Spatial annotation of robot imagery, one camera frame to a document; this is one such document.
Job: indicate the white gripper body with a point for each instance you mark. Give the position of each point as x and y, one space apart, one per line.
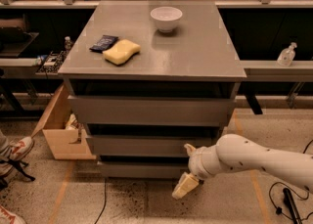
196 163

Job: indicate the grey top drawer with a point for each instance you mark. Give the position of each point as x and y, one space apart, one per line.
152 111

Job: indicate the small clear bottle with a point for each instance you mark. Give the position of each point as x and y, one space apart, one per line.
68 43

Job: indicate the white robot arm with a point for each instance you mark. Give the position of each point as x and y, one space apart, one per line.
235 153

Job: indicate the white red sneaker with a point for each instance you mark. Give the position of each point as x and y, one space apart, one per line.
13 151
8 217

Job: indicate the clear sanitizer pump bottle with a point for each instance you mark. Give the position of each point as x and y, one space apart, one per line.
286 56

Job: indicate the black power strip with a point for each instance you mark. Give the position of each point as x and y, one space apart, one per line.
289 202

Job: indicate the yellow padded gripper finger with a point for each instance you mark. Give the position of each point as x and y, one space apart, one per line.
187 183
189 149

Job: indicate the grey drawer cabinet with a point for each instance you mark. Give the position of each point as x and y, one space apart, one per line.
197 60

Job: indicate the grey bottom drawer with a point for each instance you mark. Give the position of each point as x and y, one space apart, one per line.
141 170

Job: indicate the yellow sponge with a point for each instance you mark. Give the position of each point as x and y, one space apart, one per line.
121 51

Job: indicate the grey drawer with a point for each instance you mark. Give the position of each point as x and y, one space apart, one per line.
141 170
152 111
144 146

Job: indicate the open cardboard box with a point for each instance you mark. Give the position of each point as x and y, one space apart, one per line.
65 139

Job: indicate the white ceramic bowl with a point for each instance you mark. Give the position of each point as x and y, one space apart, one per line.
166 18

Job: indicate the dark blue snack packet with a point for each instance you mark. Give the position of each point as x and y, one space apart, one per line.
104 43

